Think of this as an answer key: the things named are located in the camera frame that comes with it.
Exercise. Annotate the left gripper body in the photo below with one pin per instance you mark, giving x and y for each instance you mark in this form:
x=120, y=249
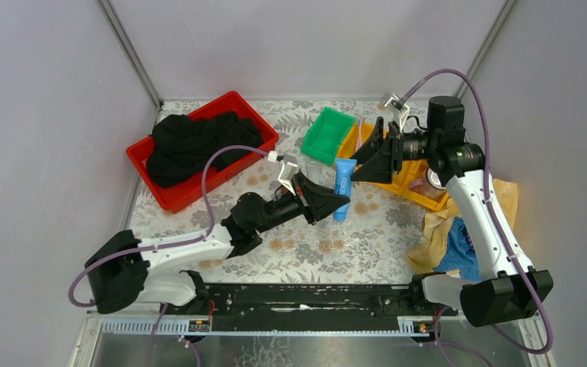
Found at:
x=304, y=199

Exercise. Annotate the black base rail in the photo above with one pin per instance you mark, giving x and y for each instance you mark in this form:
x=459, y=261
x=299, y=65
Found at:
x=308, y=308

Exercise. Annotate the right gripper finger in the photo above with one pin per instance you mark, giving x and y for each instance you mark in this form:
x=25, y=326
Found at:
x=375, y=166
x=374, y=141

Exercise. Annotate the blue cloth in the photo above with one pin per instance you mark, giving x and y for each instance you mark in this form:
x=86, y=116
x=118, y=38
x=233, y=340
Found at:
x=460, y=254

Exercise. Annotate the green plastic bin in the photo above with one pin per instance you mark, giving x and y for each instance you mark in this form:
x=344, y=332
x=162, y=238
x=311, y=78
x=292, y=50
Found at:
x=324, y=137

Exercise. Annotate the clear acrylic toiletry tray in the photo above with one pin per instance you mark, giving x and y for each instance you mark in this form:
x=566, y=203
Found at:
x=314, y=171

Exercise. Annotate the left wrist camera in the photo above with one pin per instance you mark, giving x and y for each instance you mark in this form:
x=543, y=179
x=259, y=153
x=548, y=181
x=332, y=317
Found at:
x=289, y=167

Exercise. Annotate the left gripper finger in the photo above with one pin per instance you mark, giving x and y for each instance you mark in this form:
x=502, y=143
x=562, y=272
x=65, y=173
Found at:
x=321, y=203
x=304, y=185

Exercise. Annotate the white ceramic cup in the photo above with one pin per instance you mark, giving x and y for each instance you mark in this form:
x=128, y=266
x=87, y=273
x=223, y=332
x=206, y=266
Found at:
x=433, y=180

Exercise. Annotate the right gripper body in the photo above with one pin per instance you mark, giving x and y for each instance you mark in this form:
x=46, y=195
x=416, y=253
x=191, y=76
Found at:
x=412, y=146

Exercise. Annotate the pink toothbrush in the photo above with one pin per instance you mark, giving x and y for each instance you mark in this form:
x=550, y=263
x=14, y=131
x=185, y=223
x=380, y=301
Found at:
x=359, y=123

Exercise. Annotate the black cloth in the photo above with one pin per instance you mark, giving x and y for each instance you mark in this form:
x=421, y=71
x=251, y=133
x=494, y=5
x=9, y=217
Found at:
x=182, y=145

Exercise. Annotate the yellow cloth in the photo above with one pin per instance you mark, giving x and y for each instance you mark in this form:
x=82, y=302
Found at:
x=426, y=256

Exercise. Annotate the orange bin with toothpastes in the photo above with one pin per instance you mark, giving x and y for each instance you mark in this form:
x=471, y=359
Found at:
x=410, y=171

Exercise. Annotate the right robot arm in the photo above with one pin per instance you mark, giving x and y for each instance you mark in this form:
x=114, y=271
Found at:
x=511, y=288

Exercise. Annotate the blue toothpaste tube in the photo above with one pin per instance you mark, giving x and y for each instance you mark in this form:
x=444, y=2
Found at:
x=343, y=184

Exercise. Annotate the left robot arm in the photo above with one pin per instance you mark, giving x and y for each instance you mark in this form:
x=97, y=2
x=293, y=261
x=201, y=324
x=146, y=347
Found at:
x=128, y=270

